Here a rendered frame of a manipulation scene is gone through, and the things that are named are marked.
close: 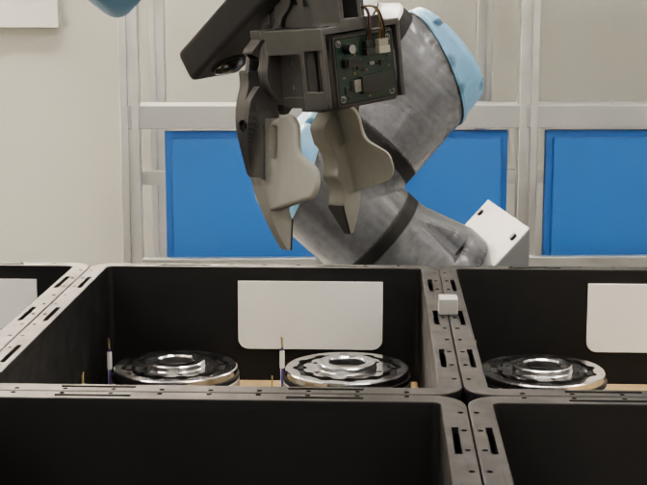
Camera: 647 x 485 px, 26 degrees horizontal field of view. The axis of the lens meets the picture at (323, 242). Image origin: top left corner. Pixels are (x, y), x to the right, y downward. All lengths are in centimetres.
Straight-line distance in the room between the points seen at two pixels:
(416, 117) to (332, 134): 45
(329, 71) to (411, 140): 53
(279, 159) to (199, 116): 198
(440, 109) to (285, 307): 33
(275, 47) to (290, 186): 9
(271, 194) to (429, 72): 51
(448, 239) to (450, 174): 151
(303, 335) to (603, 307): 26
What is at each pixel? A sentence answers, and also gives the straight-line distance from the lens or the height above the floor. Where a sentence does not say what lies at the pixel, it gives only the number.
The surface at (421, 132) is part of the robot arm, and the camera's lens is 143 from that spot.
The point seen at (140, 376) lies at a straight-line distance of 113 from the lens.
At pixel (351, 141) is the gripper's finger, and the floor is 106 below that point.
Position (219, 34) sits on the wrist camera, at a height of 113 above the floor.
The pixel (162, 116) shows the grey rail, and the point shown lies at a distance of 293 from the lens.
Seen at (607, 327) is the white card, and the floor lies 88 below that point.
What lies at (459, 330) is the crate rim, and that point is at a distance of 98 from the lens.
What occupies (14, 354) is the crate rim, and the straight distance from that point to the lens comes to 94.
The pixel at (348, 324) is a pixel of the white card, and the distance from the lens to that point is 121.
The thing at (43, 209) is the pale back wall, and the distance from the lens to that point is 388.
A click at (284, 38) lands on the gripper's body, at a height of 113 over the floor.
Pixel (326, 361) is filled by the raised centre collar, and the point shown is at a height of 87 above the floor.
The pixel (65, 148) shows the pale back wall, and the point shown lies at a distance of 385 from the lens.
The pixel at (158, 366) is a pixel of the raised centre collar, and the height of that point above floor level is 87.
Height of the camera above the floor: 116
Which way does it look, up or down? 10 degrees down
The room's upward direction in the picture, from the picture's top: straight up
